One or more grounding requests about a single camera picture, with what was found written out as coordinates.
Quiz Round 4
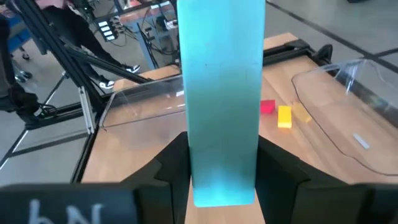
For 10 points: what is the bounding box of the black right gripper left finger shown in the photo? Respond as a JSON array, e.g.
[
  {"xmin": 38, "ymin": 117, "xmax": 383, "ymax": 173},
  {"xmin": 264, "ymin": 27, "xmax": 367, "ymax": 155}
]
[{"xmin": 123, "ymin": 131, "xmax": 192, "ymax": 224}]

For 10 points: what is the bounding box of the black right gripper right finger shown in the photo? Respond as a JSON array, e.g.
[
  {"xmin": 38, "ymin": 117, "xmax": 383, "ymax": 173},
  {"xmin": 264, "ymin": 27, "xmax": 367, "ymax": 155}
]
[{"xmin": 254, "ymin": 135, "xmax": 368, "ymax": 224}]

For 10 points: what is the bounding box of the yellow rectangular block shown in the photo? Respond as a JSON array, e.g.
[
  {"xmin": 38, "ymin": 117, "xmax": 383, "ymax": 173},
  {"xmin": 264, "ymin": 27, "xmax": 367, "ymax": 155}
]
[{"xmin": 277, "ymin": 105, "xmax": 293, "ymax": 129}]

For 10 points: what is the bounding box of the red wedge block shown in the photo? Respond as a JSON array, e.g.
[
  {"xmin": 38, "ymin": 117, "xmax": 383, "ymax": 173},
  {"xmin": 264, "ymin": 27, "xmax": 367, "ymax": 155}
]
[{"xmin": 260, "ymin": 99, "xmax": 277, "ymax": 114}]

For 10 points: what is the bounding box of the long teal plank block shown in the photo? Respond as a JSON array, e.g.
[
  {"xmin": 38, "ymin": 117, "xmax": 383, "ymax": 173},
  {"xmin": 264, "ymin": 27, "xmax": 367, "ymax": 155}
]
[{"xmin": 176, "ymin": 0, "xmax": 266, "ymax": 208}]

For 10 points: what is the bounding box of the clear plastic bin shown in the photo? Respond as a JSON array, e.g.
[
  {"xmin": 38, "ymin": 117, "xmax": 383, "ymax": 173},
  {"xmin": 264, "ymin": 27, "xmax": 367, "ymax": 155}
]
[
  {"xmin": 98, "ymin": 73, "xmax": 190, "ymax": 131},
  {"xmin": 291, "ymin": 58, "xmax": 398, "ymax": 177}
]

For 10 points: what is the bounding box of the background workbench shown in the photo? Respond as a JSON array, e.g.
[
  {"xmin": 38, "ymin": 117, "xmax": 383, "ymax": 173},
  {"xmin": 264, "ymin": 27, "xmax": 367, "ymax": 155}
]
[{"xmin": 119, "ymin": 0, "xmax": 182, "ymax": 70}]

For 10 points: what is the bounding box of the black power strip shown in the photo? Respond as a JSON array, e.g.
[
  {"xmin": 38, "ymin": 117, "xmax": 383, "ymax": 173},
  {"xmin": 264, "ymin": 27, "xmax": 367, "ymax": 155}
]
[{"xmin": 96, "ymin": 20, "xmax": 118, "ymax": 42}]

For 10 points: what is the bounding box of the person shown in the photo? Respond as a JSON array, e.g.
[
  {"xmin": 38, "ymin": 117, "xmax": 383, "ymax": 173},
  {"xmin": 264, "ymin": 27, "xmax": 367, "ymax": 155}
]
[
  {"xmin": 35, "ymin": 0, "xmax": 141, "ymax": 90},
  {"xmin": 0, "ymin": 12, "xmax": 41, "ymax": 123}
]

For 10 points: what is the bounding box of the silver frame bracket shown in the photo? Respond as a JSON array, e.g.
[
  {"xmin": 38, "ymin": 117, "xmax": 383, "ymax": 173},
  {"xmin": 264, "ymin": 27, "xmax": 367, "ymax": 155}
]
[{"xmin": 77, "ymin": 86, "xmax": 96, "ymax": 135}]

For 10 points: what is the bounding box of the black camera rig frame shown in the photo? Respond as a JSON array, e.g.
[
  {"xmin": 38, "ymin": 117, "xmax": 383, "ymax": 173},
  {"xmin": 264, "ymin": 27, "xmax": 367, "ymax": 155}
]
[{"xmin": 6, "ymin": 0, "xmax": 153, "ymax": 131}]

